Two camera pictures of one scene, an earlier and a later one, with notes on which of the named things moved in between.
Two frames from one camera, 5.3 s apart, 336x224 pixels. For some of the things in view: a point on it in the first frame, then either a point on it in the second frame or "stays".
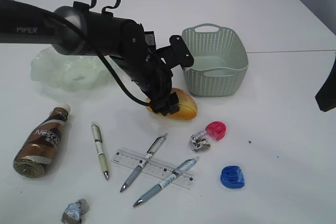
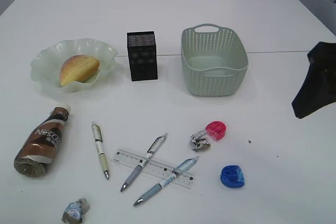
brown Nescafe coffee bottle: x=34 y=156 stays
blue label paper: x=74 y=212 stays
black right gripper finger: x=326 y=97 to x=319 y=88
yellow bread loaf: x=187 y=105 to x=78 y=68
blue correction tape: x=232 y=176 stays
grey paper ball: x=198 y=141 stays
